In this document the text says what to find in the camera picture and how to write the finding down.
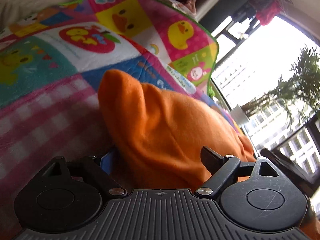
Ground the grey covered sofa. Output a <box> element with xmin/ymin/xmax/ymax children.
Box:
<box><xmin>0</xmin><ymin>0</ymin><xmax>120</xmax><ymax>28</ymax></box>

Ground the orange pumpkin costume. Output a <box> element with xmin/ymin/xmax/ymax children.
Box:
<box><xmin>97</xmin><ymin>69</ymin><xmax>320</xmax><ymax>240</ymax></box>

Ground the colourful cartoon play mat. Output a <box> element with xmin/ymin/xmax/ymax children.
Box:
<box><xmin>0</xmin><ymin>0</ymin><xmax>247</xmax><ymax>235</ymax></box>

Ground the red hanging garment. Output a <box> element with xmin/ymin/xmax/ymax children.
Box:
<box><xmin>250</xmin><ymin>0</ymin><xmax>288</xmax><ymax>27</ymax></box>

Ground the small pink doll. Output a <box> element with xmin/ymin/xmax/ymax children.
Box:
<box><xmin>185</xmin><ymin>0</ymin><xmax>198</xmax><ymax>14</ymax></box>

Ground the tall plant in white pot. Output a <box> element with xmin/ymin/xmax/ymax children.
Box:
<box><xmin>231</xmin><ymin>45</ymin><xmax>320</xmax><ymax>130</ymax></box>

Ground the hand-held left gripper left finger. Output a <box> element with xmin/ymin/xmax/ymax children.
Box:
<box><xmin>31</xmin><ymin>149</ymin><xmax>127</xmax><ymax>199</ymax></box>

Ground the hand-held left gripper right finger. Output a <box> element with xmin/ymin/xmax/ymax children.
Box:
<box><xmin>195</xmin><ymin>146</ymin><xmax>280</xmax><ymax>200</ymax></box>

